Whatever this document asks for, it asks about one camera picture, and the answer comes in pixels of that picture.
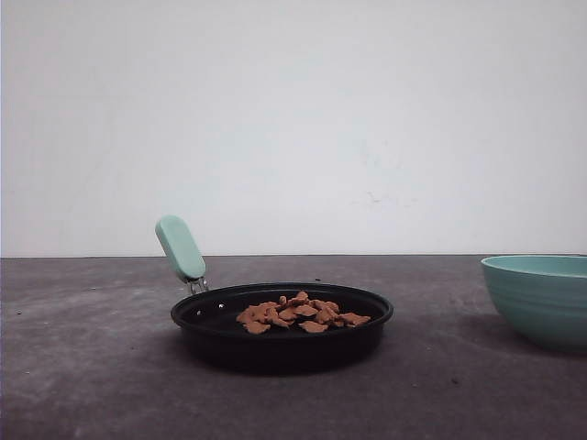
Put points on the black frying pan green handle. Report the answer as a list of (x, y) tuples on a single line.
[(207, 318)]

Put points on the teal ceramic bowl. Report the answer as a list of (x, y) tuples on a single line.
[(542, 297)]

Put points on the brown beef cubes pile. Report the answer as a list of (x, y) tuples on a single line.
[(313, 316)]

